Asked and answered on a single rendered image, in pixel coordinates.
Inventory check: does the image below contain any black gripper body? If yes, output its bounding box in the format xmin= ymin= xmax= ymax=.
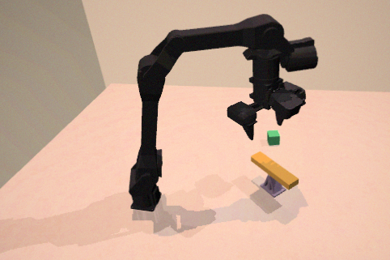
xmin=227 ymin=76 xmax=300 ymax=126

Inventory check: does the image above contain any green cube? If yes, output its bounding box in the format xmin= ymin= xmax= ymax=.
xmin=267 ymin=130 xmax=280 ymax=145

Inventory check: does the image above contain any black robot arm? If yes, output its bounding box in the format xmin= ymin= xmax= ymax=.
xmin=128 ymin=14 xmax=318 ymax=211

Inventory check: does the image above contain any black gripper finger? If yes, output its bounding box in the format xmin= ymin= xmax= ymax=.
xmin=242 ymin=120 xmax=257 ymax=140
xmin=275 ymin=112 xmax=284 ymax=126

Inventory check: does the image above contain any yellow bar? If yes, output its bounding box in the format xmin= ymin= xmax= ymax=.
xmin=251 ymin=151 xmax=299 ymax=190

